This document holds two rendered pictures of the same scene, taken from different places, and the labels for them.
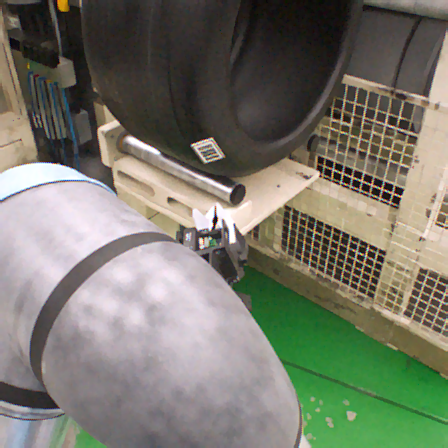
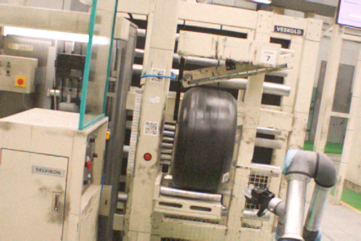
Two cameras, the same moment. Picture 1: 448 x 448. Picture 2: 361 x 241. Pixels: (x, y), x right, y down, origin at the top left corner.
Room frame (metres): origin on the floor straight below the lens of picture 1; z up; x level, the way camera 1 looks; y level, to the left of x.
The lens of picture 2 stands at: (-1.05, 1.91, 1.61)
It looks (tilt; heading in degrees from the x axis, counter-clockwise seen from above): 10 degrees down; 320
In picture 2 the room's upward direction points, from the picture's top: 8 degrees clockwise
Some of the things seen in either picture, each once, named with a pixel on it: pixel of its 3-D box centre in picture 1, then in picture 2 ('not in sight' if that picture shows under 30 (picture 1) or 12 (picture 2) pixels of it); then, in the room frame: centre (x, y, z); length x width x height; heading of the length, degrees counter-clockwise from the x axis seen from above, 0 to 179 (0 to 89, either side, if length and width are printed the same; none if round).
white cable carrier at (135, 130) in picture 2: not in sight; (135, 131); (1.23, 0.30, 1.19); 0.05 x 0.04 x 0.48; 139
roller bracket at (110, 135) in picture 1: (165, 119); (158, 183); (1.16, 0.14, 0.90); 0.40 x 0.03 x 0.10; 139
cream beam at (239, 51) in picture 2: not in sight; (227, 49); (1.19, -0.28, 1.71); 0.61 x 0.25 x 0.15; 49
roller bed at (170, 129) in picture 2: not in sight; (158, 145); (1.48, -0.07, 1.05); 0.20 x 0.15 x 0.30; 49
